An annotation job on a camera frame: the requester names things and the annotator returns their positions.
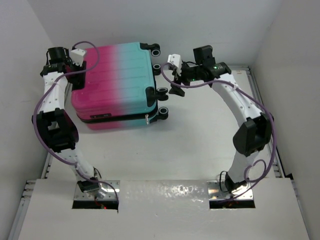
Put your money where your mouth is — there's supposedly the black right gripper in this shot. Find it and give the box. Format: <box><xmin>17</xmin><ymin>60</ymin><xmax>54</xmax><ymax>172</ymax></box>
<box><xmin>169</xmin><ymin>62</ymin><xmax>203</xmax><ymax>96</ymax></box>

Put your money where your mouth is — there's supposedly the pink suitcase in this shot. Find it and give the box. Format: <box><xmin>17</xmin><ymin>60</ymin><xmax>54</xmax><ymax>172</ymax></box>
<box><xmin>71</xmin><ymin>42</ymin><xmax>169</xmax><ymax>130</ymax></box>

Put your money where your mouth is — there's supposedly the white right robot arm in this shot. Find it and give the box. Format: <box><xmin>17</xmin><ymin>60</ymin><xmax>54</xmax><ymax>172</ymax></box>
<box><xmin>167</xmin><ymin>45</ymin><xmax>273</xmax><ymax>193</ymax></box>

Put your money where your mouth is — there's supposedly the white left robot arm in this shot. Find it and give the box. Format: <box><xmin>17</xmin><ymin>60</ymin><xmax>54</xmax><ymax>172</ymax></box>
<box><xmin>31</xmin><ymin>46</ymin><xmax>101</xmax><ymax>195</ymax></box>

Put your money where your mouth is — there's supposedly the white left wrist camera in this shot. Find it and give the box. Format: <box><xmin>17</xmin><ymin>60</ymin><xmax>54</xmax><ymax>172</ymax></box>
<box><xmin>69</xmin><ymin>48</ymin><xmax>87</xmax><ymax>67</ymax></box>

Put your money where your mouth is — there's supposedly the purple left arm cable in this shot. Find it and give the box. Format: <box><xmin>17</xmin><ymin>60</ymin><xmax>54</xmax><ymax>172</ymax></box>
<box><xmin>33</xmin><ymin>41</ymin><xmax>120</xmax><ymax>208</ymax></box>

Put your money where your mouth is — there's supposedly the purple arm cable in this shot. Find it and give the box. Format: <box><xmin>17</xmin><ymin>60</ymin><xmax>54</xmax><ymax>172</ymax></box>
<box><xmin>160</xmin><ymin>62</ymin><xmax>277</xmax><ymax>201</ymax></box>
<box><xmin>33</xmin><ymin>41</ymin><xmax>120</xmax><ymax>208</ymax></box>

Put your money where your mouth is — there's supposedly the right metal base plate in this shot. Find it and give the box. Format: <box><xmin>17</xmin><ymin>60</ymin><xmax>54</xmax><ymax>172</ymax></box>
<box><xmin>207</xmin><ymin>179</ymin><xmax>254</xmax><ymax>201</ymax></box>

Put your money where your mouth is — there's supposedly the metal base plate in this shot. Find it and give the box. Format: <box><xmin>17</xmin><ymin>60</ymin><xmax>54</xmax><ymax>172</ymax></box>
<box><xmin>73</xmin><ymin>181</ymin><xmax>120</xmax><ymax>201</ymax></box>
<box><xmin>207</xmin><ymin>179</ymin><xmax>254</xmax><ymax>201</ymax></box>

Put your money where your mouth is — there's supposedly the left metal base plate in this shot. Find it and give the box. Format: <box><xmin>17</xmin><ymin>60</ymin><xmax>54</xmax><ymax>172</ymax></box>
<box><xmin>73</xmin><ymin>181</ymin><xmax>120</xmax><ymax>201</ymax></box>

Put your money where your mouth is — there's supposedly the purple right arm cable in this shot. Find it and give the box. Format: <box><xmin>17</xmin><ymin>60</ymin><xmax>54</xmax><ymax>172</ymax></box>
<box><xmin>160</xmin><ymin>62</ymin><xmax>277</xmax><ymax>201</ymax></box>

